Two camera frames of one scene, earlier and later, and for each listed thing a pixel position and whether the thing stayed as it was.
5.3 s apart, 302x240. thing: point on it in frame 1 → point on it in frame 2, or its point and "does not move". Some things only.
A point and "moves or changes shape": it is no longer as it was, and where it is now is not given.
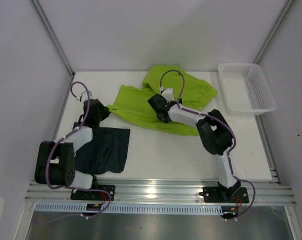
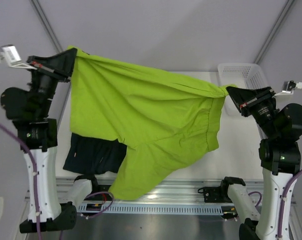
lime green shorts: (188, 91) moves or changes shape
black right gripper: (167, 101) → (245, 99)
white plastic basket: (244, 90) does not move
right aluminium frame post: (284, 12) does not move
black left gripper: (105, 110) → (64, 61)
